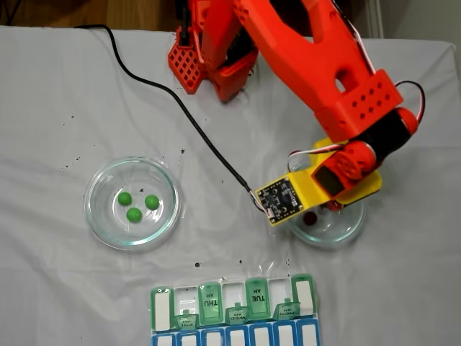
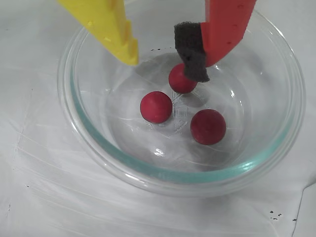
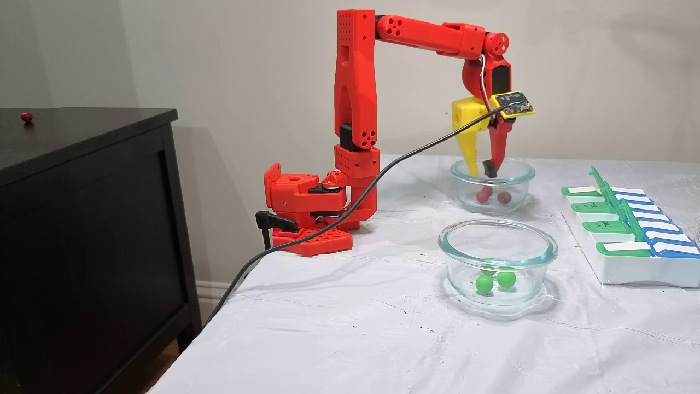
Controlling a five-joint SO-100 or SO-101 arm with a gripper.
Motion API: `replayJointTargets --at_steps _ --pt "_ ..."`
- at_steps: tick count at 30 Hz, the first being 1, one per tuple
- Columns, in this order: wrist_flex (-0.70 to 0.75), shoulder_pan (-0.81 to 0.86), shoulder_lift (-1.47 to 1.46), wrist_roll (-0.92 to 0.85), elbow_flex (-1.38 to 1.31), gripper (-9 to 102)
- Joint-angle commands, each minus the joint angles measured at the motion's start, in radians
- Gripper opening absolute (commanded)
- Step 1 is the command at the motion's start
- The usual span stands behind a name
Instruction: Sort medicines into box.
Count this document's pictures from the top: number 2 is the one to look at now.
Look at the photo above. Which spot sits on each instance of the red ball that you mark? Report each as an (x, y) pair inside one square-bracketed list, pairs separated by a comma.
[(156, 107), (179, 82), (208, 126)]

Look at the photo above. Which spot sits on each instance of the glass bowl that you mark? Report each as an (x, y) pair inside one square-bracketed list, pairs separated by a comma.
[(259, 138)]

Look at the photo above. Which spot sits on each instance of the white tablecloth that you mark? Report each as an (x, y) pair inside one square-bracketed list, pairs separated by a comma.
[(37, 172)]

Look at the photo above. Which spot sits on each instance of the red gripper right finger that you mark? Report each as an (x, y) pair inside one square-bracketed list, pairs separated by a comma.
[(222, 29)]

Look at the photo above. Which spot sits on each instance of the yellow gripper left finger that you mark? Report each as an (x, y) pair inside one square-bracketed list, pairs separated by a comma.
[(108, 27)]

